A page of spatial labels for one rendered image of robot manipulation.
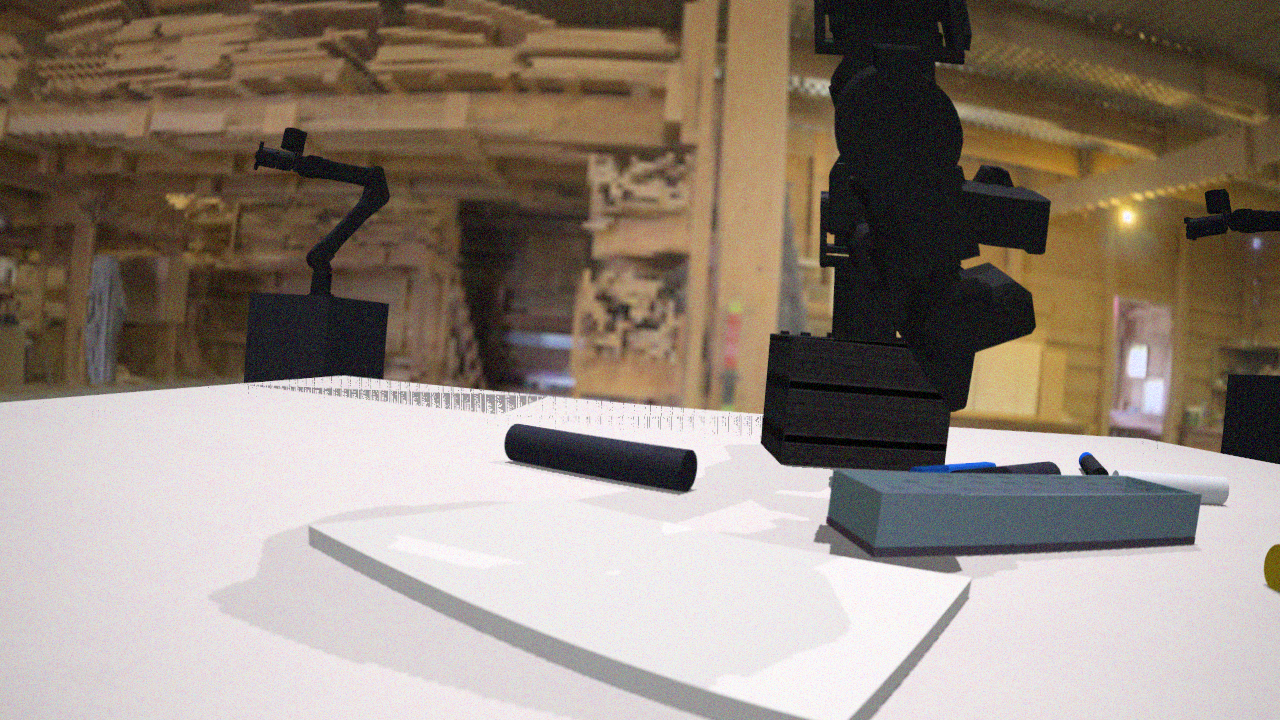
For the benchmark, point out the yellow cylinder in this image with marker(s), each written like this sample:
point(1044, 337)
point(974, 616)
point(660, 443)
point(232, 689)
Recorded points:
point(1272, 567)

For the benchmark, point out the white keyboard with teal frame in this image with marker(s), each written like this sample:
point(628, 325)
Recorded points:
point(901, 513)

